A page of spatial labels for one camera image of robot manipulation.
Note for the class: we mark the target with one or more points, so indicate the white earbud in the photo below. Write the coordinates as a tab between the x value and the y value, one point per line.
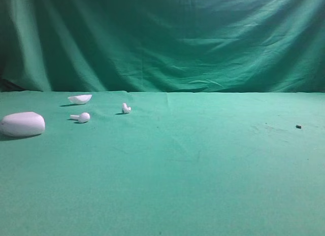
82	118
126	109

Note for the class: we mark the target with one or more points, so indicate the white earbud case lid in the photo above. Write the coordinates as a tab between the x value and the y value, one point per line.
80	99

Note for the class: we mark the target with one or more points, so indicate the white earbud lying flat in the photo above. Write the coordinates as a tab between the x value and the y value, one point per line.
82	118

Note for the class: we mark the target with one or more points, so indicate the green table cloth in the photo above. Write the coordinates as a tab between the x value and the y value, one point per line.
177	164

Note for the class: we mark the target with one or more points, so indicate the green backdrop cloth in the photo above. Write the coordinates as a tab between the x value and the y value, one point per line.
162	45

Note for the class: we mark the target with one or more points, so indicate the white earbud case base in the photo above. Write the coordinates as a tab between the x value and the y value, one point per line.
23	124

